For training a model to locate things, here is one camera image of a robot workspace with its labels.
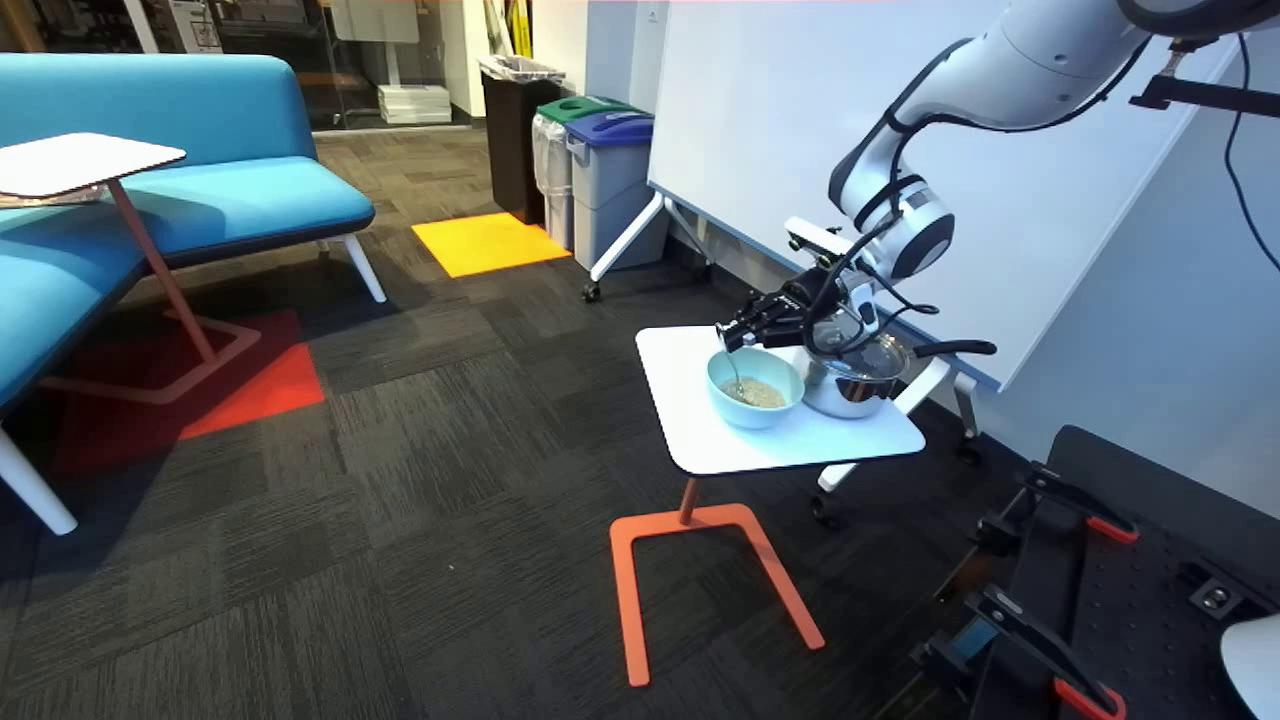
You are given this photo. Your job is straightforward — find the white rounded object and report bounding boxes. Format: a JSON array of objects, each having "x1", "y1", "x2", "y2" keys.
[{"x1": 1217, "y1": 614, "x2": 1280, "y2": 720}]

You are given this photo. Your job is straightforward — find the white table with orange base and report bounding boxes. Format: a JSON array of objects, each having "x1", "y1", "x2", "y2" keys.
[{"x1": 608, "y1": 321, "x2": 930, "y2": 692}]

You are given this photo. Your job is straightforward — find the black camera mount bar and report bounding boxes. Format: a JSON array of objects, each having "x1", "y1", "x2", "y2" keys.
[{"x1": 1126, "y1": 35, "x2": 1280, "y2": 119}]

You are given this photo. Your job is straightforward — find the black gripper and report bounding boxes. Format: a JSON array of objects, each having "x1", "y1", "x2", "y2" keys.
[{"x1": 715, "y1": 257, "x2": 885, "y2": 356}]

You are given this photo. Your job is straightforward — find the grey bin with blue lid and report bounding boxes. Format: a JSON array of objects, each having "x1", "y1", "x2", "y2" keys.
[{"x1": 565, "y1": 107, "x2": 669, "y2": 276}]

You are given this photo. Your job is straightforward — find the black trash bin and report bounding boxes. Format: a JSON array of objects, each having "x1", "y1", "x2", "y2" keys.
[{"x1": 475, "y1": 57, "x2": 571, "y2": 228}]

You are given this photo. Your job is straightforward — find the light blue bowl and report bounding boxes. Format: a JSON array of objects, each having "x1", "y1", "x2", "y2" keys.
[{"x1": 705, "y1": 345, "x2": 811, "y2": 434}]

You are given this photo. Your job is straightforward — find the white box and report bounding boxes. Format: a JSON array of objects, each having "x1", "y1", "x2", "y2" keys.
[{"x1": 377, "y1": 82, "x2": 456, "y2": 132}]

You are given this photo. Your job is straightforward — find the beige grains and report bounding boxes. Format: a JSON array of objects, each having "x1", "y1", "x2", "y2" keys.
[{"x1": 724, "y1": 375, "x2": 791, "y2": 413}]

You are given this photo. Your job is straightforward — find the thin black wall cable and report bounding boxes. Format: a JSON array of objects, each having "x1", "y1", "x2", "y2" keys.
[{"x1": 1219, "y1": 31, "x2": 1280, "y2": 274}]

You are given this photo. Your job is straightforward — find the yellow floor mat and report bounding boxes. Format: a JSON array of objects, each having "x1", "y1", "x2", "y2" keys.
[{"x1": 409, "y1": 209, "x2": 575, "y2": 284}]

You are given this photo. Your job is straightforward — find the white bin with green lid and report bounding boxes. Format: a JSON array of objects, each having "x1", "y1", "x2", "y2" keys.
[{"x1": 527, "y1": 92, "x2": 633, "y2": 251}]

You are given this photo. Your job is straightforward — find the white side table pink frame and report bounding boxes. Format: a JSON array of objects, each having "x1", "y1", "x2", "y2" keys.
[{"x1": 0, "y1": 128, "x2": 262, "y2": 410}]

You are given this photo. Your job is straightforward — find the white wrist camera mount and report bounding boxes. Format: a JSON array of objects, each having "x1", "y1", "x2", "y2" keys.
[{"x1": 778, "y1": 218, "x2": 857, "y2": 262}]

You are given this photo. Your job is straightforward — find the teal sofa with white legs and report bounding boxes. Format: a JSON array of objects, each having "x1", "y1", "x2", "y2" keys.
[{"x1": 0, "y1": 53, "x2": 393, "y2": 541}]

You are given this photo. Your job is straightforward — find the steel pot with black handle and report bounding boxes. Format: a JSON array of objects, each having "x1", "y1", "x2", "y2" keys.
[{"x1": 794, "y1": 316, "x2": 999, "y2": 425}]

